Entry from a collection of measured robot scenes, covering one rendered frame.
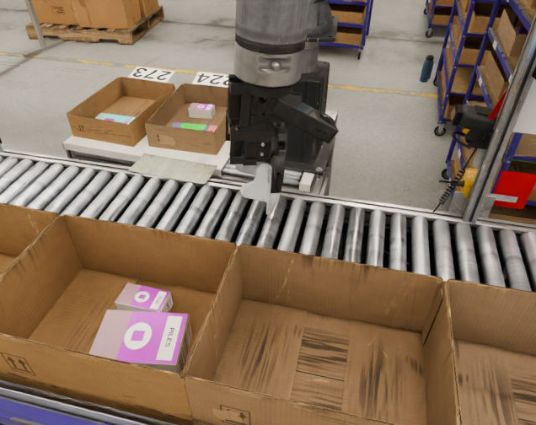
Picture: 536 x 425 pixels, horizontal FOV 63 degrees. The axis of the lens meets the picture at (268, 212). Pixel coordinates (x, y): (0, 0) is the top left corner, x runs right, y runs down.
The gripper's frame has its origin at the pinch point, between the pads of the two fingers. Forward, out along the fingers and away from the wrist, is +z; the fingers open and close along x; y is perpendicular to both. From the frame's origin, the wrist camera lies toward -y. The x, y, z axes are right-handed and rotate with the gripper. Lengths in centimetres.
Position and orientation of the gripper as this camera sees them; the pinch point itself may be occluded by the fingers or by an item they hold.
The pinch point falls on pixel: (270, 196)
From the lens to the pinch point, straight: 71.9
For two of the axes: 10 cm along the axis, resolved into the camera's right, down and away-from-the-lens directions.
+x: 1.7, 6.2, -7.7
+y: -9.8, 0.4, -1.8
